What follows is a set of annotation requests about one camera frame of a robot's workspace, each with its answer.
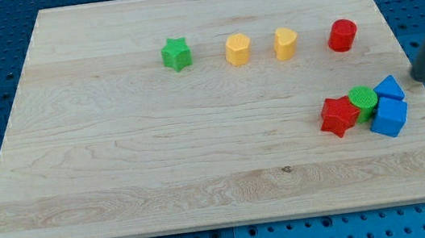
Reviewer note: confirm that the green star block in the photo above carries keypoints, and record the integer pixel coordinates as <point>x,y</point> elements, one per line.
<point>176,54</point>

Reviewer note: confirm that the yellow hexagon block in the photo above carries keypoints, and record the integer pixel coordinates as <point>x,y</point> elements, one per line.
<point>238,49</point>

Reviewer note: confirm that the yellow heart block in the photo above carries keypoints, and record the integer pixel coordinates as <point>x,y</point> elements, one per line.
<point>285,41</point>

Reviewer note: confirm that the red star block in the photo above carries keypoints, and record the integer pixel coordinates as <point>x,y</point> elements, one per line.
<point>338,115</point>

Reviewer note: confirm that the green cylinder block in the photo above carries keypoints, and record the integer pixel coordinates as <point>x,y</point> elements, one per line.
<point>365,99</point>

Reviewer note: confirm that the red cylinder block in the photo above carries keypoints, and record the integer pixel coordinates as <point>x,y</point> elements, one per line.
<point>342,35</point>

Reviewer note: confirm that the blue cube block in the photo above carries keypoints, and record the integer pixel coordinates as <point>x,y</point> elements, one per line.
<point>390,117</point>

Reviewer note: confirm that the blue triangle block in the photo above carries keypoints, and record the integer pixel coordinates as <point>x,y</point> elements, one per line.
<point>389,88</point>

